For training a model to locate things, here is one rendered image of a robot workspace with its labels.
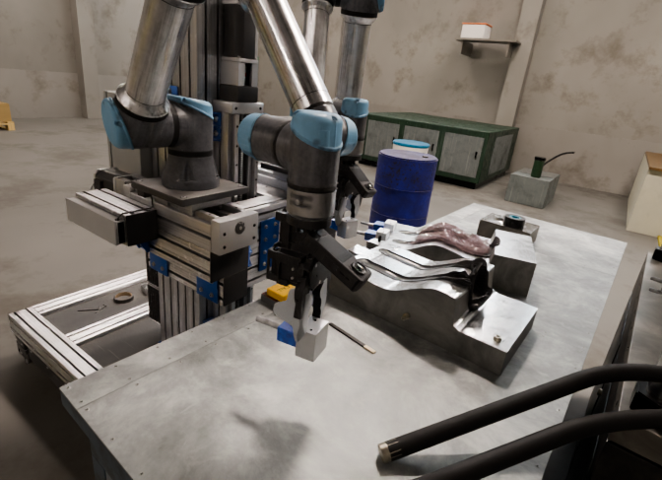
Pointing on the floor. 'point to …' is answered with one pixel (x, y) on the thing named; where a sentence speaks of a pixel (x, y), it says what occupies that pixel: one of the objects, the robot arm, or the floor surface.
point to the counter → (646, 197)
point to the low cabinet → (445, 145)
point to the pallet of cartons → (6, 117)
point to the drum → (403, 186)
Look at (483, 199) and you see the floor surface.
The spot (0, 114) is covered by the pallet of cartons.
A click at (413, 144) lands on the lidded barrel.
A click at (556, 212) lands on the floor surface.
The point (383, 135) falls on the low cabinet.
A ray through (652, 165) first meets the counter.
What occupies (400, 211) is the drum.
